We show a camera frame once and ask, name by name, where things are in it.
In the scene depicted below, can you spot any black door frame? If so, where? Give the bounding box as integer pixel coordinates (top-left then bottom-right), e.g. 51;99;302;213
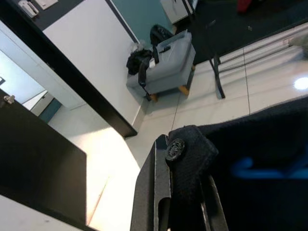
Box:
0;0;138;138

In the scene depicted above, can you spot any white intercom handset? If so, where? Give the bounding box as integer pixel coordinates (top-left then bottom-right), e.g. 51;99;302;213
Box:
18;0;39;19

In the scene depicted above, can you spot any blue plastic hanger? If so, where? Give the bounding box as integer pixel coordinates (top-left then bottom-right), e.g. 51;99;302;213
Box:
230;156;308;180

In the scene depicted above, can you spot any white shelf unit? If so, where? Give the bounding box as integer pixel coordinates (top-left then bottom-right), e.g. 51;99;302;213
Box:
160;0;200;25

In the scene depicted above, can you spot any black metal clothes rack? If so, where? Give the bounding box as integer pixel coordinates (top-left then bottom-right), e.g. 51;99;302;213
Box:
181;0;308;99

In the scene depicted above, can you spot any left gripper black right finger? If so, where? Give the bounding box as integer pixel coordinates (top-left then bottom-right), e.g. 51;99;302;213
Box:
201;175;229;231

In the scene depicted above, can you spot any dark door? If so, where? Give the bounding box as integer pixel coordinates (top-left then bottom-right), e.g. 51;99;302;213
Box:
0;89;88;231

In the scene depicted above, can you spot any black ribbed object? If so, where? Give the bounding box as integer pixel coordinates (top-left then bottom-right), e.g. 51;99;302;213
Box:
149;24;174;64

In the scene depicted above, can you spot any white switch panel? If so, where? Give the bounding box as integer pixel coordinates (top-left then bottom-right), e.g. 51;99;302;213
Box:
35;0;59;10

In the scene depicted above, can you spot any black buttoned garment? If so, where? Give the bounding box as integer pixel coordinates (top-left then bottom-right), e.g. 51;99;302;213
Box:
165;95;308;231

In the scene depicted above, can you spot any black strapped bag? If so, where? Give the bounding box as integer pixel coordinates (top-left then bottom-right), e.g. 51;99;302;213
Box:
126;48;156;99

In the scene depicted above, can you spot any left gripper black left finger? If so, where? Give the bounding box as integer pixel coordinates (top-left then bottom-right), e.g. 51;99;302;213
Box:
131;134;173;231

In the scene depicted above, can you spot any grey ottoman with wooden legs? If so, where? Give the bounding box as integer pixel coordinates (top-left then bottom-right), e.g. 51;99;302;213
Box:
126;30;197;102

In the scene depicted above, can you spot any red cover cloth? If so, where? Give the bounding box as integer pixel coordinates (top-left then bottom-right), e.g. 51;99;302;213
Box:
237;0;256;14

